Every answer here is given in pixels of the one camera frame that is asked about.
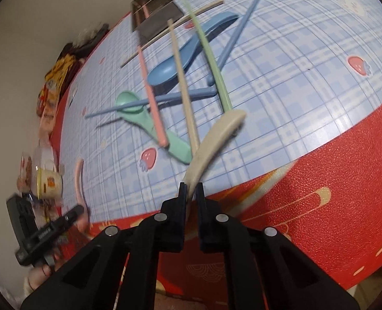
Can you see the pink chopstick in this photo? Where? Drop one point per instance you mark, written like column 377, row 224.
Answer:
column 159, row 127

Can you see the pink spoon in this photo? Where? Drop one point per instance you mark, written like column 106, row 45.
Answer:
column 78, row 188

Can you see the yellow snack bags pile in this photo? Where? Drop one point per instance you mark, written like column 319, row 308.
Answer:
column 59, row 71

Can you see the yellow cartoon mug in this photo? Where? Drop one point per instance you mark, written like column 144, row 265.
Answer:
column 49, row 184

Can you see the dark metal utensil tray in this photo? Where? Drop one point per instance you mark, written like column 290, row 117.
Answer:
column 150, row 17

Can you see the pink tissue pack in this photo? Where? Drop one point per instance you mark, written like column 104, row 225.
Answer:
column 48, row 118

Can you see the green spoon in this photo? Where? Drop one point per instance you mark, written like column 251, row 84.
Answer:
column 139, row 116

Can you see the blue spoon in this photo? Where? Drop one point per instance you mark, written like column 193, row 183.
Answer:
column 166, row 72

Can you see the blue plaid table mat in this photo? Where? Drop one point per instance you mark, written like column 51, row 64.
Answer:
column 226, row 87

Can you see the beige chopstick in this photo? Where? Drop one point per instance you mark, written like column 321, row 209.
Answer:
column 186, row 103

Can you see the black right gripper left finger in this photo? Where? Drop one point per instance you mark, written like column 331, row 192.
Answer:
column 165, row 230

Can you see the person's left hand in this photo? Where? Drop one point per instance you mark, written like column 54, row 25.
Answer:
column 58, row 253

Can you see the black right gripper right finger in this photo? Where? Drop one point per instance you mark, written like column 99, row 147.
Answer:
column 217, row 231

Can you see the clear jar with snacks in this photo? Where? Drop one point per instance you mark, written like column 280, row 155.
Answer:
column 26, row 181

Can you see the cream spoon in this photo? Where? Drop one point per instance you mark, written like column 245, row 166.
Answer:
column 217, row 136

